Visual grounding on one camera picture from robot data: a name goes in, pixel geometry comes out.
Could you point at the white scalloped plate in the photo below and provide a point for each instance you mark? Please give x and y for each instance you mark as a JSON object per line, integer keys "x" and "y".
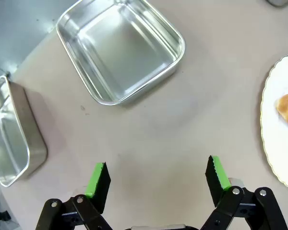
{"x": 276, "y": 115}

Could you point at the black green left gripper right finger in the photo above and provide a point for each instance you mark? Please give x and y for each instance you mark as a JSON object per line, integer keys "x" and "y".
{"x": 218, "y": 184}

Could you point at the large shallow metal container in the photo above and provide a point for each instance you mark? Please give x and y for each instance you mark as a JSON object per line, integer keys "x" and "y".
{"x": 121, "y": 49}

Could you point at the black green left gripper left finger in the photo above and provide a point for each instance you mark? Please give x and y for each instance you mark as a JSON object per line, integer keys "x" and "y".
{"x": 96, "y": 191}

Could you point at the deep metal container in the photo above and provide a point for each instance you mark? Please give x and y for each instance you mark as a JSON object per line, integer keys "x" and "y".
{"x": 10, "y": 134}

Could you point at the dark round object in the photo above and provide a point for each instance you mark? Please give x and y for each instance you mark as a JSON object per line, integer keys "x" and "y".
{"x": 278, "y": 2}

